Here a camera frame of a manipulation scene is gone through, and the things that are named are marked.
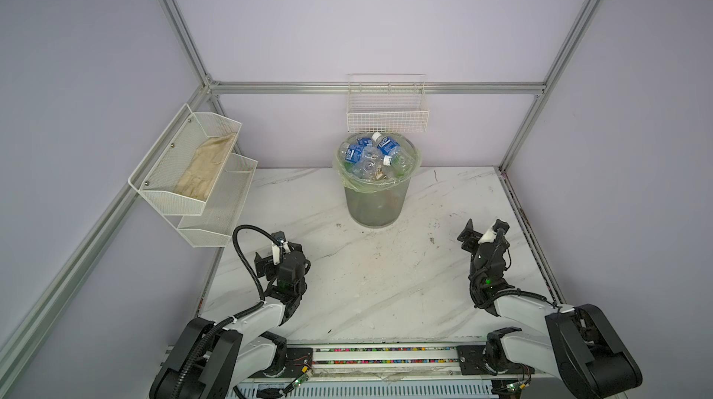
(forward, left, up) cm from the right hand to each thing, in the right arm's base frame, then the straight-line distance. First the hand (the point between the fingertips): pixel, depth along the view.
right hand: (482, 224), depth 85 cm
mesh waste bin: (+9, +33, -5) cm, 34 cm away
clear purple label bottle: (+6, +35, +20) cm, 41 cm away
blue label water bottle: (+21, +37, +15) cm, 45 cm away
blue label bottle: (+14, +40, +17) cm, 46 cm away
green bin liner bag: (+6, +29, +14) cm, 33 cm away
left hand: (-7, +66, -4) cm, 66 cm away
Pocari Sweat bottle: (+17, +29, +17) cm, 38 cm away
